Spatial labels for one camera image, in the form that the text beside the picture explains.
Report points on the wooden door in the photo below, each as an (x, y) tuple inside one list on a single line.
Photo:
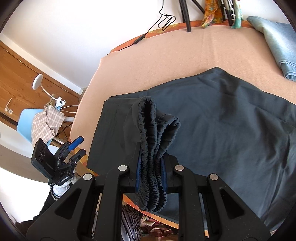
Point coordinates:
[(18, 76)]

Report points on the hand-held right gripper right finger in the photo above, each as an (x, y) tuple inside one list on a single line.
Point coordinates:
[(164, 173)]

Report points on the black tripod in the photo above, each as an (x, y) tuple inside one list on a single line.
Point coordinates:
[(186, 16)]

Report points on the white clip lamp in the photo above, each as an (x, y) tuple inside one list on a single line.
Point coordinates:
[(37, 81)]

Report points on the folded blue jeans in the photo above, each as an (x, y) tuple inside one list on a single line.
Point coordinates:
[(277, 41)]

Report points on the plaid cloth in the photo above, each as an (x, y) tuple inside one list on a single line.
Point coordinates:
[(46, 125)]

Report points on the black folded poles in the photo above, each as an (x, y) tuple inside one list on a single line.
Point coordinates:
[(227, 11)]

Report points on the leopard print cloth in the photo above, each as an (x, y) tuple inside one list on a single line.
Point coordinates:
[(49, 104)]

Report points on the peach blanket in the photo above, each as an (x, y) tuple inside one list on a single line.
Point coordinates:
[(161, 58)]

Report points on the blue chair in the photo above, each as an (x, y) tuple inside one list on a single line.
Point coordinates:
[(25, 120)]

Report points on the person's striped clothing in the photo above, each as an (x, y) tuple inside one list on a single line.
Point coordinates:
[(129, 222)]

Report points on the orange and teal patterned cloth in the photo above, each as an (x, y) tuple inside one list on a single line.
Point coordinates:
[(237, 18)]

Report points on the dark grey pants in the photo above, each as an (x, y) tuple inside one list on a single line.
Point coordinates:
[(219, 115)]

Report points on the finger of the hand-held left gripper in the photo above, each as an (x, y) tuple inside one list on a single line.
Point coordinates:
[(76, 141), (78, 154)]

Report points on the orange patterned scarf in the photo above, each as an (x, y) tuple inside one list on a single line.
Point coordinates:
[(209, 14)]

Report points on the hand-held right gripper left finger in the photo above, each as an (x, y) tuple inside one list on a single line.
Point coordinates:
[(138, 176)]

